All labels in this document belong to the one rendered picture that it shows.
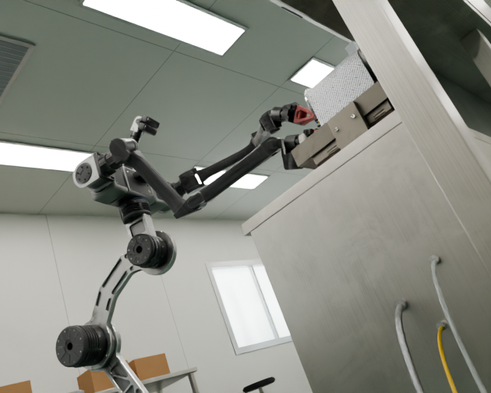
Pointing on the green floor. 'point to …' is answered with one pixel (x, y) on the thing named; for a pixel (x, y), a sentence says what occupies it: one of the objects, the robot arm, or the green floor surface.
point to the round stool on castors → (259, 385)
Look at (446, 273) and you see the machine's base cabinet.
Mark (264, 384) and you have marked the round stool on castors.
